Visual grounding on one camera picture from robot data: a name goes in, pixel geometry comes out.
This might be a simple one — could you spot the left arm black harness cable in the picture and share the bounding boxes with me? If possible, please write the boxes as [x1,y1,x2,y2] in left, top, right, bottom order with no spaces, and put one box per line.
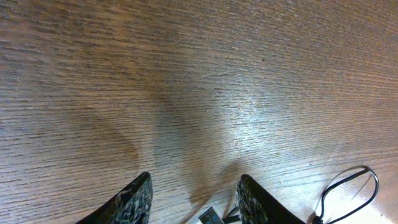
[312,166,380,224]

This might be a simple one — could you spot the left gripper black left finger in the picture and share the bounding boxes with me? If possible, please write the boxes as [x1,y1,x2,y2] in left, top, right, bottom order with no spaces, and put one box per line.
[76,172,152,224]

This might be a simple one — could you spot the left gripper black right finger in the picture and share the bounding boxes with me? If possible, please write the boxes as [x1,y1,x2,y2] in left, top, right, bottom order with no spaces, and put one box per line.
[236,174,305,224]

